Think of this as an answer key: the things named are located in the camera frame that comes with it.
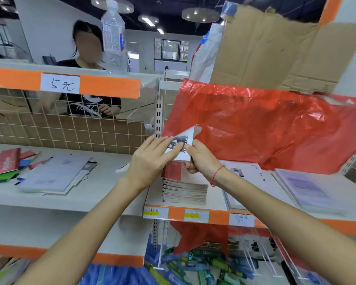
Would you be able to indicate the person's right hand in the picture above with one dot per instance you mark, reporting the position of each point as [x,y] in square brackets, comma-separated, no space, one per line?
[201,160]

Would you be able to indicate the person's left hand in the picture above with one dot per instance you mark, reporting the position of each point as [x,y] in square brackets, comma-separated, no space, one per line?
[147,164]

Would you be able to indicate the person's right thumb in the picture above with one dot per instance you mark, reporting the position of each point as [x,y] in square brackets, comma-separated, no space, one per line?
[194,151]

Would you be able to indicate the person's left middle finger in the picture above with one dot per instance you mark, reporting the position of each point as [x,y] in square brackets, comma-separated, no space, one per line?
[157,139]

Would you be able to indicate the person's left thumb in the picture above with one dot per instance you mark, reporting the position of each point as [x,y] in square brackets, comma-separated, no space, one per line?
[172,157]

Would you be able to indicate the white photo booklet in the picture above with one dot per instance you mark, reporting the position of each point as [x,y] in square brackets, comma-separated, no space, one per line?
[182,146]

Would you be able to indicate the person's right forearm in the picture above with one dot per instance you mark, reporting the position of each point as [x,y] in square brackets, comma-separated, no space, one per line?
[287,222]

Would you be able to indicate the person's left forearm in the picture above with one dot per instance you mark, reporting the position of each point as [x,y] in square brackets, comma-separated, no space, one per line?
[86,231]

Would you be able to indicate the stack of thin notebooks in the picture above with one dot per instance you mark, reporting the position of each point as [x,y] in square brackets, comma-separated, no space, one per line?
[182,186]

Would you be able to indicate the yellow shelf price tag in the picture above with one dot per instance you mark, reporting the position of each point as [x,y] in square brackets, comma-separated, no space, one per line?
[155,212]
[196,216]

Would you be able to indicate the white printed booklet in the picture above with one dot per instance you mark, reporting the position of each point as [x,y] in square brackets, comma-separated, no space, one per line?
[244,181]

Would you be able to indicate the red plastic sheet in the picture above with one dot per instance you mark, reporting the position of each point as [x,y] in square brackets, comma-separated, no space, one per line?
[270,124]

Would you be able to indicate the white shelf price tag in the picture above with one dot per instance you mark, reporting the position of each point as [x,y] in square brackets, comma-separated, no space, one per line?
[241,220]

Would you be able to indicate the white plastic bag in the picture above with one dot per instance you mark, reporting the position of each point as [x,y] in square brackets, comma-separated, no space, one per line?
[206,53]

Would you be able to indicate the white orange shelf unit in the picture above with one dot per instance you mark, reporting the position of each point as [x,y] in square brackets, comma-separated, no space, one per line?
[77,198]

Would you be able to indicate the pale lavender notebook stack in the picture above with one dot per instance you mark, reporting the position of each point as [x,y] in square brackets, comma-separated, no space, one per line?
[56,175]

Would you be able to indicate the clear plastic water bottle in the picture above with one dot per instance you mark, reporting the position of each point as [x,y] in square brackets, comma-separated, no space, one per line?
[114,38]

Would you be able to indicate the white paper price label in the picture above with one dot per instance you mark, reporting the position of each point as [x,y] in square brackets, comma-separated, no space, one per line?
[60,83]

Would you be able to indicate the pile of green blue packets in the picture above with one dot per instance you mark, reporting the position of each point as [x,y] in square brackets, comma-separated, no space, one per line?
[207,267]

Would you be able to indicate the torn brown cardboard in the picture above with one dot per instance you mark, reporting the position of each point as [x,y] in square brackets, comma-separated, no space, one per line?
[273,47]

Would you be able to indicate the round ceiling lamp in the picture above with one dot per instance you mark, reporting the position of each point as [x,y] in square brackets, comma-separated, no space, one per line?
[200,15]
[112,4]

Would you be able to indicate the red book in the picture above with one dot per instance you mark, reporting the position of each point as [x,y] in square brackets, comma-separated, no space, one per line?
[8,160]

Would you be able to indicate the green notebook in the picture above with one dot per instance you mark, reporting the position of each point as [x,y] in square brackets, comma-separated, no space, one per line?
[3,176]

